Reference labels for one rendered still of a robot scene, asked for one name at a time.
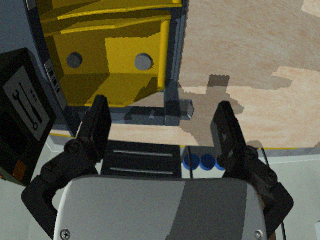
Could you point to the dark green case with orange latches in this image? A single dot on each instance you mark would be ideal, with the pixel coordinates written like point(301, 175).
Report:
point(26, 117)

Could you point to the grey steel disc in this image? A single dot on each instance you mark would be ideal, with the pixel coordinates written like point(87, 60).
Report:
point(74, 60)
point(142, 61)

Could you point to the dark grey bin shelf rack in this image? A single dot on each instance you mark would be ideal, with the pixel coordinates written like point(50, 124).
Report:
point(17, 16)

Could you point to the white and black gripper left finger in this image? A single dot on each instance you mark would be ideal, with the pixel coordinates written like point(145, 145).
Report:
point(80, 156)

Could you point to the yellow bin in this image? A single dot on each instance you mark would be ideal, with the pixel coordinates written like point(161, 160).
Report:
point(108, 52)
point(52, 10)

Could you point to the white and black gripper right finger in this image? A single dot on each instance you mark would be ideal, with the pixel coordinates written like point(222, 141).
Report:
point(241, 162)

